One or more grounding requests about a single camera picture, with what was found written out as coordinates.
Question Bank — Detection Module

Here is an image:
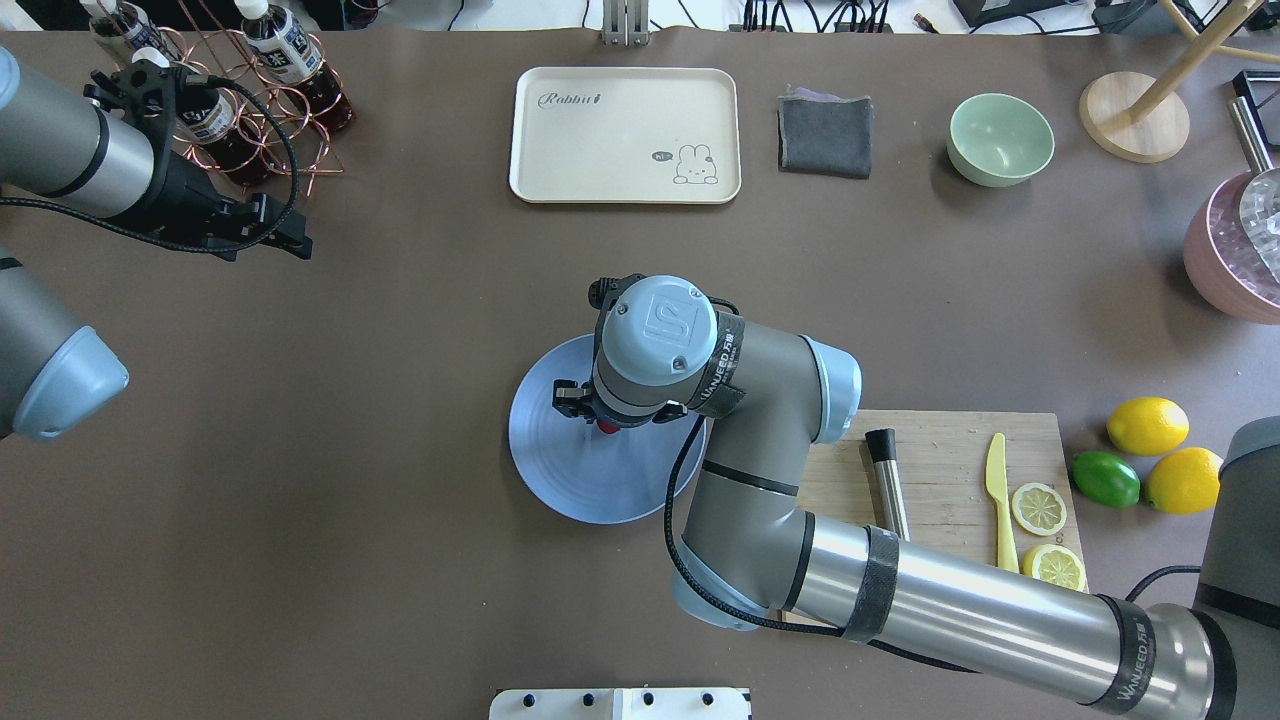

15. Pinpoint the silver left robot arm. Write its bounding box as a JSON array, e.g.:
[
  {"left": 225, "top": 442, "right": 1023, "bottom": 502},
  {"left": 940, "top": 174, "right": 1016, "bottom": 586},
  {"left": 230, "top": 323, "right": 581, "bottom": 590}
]
[{"left": 1, "top": 49, "right": 314, "bottom": 443}]

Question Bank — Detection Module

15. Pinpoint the grey folded cloth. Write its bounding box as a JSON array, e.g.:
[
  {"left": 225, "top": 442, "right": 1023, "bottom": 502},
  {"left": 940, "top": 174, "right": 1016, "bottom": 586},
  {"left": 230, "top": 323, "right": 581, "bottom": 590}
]
[{"left": 777, "top": 87, "right": 876, "bottom": 179}]

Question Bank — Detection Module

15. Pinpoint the yellow plastic knife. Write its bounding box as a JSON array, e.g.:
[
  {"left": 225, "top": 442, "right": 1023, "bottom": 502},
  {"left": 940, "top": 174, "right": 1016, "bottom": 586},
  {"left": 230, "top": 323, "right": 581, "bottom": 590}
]
[{"left": 984, "top": 432, "right": 1020, "bottom": 573}]

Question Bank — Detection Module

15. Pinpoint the upper whole lemon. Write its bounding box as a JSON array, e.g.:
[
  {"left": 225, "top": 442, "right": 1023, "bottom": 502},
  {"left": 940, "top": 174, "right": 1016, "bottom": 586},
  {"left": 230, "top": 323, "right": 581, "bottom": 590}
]
[{"left": 1146, "top": 447, "right": 1222, "bottom": 515}]

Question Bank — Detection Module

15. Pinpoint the lower whole lemon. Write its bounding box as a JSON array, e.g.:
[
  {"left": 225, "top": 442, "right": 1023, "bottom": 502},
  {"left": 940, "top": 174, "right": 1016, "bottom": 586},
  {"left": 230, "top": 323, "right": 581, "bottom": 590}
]
[{"left": 1105, "top": 396, "right": 1190, "bottom": 456}]

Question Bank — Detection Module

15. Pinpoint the blue plate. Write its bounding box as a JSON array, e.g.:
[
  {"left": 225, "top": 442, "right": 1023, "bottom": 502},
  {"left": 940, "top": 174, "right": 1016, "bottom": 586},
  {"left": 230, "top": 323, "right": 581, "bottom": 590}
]
[{"left": 508, "top": 334, "right": 699, "bottom": 524}]

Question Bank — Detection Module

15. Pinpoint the lower left drink bottle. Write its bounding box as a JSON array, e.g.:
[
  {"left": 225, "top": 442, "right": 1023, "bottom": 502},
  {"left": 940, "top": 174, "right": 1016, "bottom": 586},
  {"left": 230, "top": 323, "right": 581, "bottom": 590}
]
[{"left": 172, "top": 63, "right": 271, "bottom": 187}]

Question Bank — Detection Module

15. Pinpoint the upper lemon slice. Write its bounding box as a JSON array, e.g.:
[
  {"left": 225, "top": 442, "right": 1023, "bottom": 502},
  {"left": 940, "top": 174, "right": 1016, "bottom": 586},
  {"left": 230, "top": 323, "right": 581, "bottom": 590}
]
[{"left": 1021, "top": 543, "right": 1088, "bottom": 592}]

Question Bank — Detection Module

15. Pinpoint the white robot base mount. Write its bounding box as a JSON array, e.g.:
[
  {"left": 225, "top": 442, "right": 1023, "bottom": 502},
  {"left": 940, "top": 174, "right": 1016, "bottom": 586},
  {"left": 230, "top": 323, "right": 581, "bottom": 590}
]
[{"left": 488, "top": 685, "right": 753, "bottom": 719}]

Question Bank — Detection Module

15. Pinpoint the green lime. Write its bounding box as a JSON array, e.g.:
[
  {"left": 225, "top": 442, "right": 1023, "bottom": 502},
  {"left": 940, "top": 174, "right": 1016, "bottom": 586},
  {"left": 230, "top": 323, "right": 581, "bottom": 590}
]
[{"left": 1070, "top": 450, "right": 1142, "bottom": 509}]

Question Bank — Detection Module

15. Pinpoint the pink bowl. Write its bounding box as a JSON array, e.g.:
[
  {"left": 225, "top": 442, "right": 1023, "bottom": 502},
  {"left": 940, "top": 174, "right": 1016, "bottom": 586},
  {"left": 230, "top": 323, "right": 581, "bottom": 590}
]
[{"left": 1183, "top": 172, "right": 1279, "bottom": 325}]

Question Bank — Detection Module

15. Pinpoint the lower right drink bottle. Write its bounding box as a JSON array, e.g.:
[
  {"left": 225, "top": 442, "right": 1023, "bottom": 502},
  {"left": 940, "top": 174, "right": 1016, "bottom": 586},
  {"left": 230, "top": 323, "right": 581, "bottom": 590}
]
[{"left": 79, "top": 1, "right": 180, "bottom": 68}]

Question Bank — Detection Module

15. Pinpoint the wooden cutting board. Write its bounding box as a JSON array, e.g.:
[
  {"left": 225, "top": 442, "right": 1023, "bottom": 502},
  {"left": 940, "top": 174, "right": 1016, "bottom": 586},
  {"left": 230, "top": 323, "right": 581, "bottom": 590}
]
[{"left": 797, "top": 409, "right": 1085, "bottom": 565}]

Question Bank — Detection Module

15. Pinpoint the cream rabbit tray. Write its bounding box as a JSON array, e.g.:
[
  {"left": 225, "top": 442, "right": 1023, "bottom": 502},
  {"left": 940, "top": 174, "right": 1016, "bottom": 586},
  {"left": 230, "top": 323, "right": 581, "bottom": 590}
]
[{"left": 508, "top": 67, "right": 742, "bottom": 205}]

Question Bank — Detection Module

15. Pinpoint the lemon slice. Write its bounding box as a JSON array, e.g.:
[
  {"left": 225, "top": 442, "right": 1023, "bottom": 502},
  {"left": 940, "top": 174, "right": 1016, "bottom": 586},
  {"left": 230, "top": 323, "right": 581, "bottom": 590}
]
[
  {"left": 1010, "top": 483, "right": 1068, "bottom": 537},
  {"left": 1021, "top": 543, "right": 1088, "bottom": 592}
]

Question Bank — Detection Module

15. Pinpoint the lower lemon slice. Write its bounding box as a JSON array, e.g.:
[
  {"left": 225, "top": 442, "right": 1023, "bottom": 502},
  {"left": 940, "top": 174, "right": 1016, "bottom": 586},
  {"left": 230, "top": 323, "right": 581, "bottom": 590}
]
[{"left": 1010, "top": 483, "right": 1068, "bottom": 537}]

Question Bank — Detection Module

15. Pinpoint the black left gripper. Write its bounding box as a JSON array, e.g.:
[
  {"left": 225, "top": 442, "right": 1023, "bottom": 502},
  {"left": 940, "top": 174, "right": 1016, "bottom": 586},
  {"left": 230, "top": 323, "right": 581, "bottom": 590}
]
[{"left": 84, "top": 60, "right": 314, "bottom": 261}]

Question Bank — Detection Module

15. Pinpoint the steel muddler black tip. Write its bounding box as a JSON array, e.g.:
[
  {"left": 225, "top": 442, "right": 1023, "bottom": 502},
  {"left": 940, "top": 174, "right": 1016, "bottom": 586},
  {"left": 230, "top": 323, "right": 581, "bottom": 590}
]
[{"left": 864, "top": 428, "right": 911, "bottom": 541}]

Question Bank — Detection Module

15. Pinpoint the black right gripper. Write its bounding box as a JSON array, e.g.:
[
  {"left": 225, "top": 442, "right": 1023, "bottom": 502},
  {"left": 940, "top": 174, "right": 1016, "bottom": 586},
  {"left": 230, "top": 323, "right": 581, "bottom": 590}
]
[{"left": 553, "top": 277, "right": 643, "bottom": 424}]

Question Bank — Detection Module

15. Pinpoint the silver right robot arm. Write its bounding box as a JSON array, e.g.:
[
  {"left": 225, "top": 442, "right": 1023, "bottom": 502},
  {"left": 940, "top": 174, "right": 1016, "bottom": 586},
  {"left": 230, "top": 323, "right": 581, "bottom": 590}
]
[{"left": 552, "top": 274, "right": 1279, "bottom": 719}]

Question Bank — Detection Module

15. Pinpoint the copper wire bottle rack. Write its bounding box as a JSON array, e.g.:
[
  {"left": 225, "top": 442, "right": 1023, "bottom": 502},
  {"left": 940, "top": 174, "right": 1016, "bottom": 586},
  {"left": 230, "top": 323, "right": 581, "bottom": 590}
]
[{"left": 159, "top": 26, "right": 347, "bottom": 195}]

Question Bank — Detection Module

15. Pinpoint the green bowl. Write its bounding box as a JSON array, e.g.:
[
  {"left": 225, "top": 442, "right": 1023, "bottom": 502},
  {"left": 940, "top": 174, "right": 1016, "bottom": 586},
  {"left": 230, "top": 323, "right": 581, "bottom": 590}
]
[{"left": 947, "top": 94, "right": 1056, "bottom": 188}]

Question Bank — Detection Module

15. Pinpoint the wooden stand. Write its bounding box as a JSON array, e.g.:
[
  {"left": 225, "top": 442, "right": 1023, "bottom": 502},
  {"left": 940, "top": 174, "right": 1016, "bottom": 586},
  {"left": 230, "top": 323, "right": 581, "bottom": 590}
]
[{"left": 1078, "top": 1, "right": 1279, "bottom": 163}]

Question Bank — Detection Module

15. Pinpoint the whole lemon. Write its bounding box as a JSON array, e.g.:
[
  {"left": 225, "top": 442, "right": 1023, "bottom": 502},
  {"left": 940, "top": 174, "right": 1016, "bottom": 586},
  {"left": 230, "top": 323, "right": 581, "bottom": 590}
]
[
  {"left": 1105, "top": 396, "right": 1190, "bottom": 456},
  {"left": 1146, "top": 447, "right": 1222, "bottom": 515}
]

